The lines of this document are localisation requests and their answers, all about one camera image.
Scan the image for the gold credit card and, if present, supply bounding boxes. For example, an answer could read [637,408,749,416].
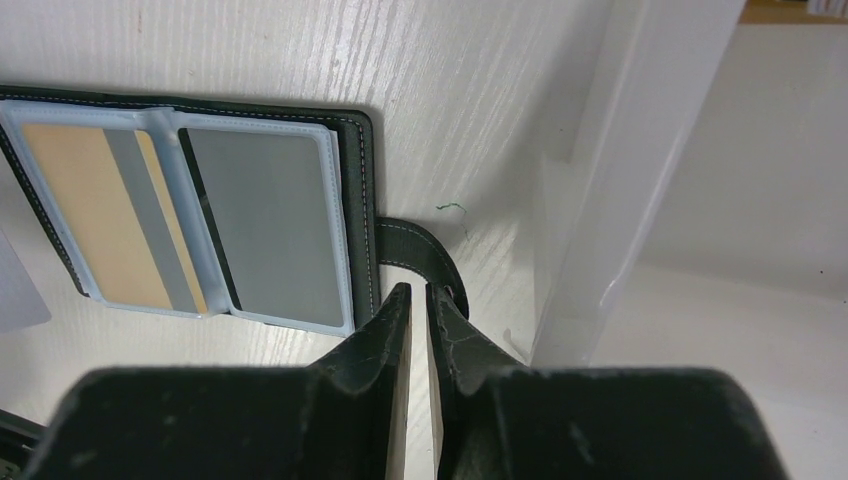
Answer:
[22,123,208,314]

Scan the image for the black leather card holder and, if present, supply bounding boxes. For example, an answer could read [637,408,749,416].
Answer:
[1,86,469,337]

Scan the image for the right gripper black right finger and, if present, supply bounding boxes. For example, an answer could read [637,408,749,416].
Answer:
[426,286,787,479]

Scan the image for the dark glossy credit card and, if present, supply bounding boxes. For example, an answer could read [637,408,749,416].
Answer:
[179,123,353,336]

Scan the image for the white plastic bin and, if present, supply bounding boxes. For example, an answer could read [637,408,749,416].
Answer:
[529,1,847,479]

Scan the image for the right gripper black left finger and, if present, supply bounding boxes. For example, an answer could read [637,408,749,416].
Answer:
[23,283,411,479]

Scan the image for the silver VIP card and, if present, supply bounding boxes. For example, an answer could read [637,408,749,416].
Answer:
[1,232,52,333]

